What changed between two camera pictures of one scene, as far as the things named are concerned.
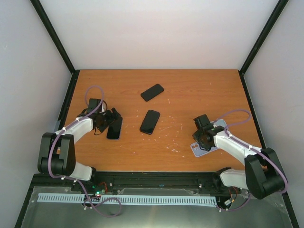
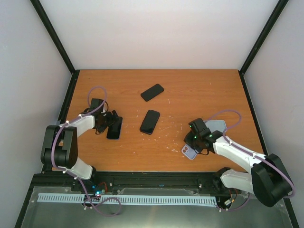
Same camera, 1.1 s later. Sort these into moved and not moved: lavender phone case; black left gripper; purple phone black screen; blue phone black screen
Moved: lavender phone case
Not moved: black left gripper; purple phone black screen; blue phone black screen
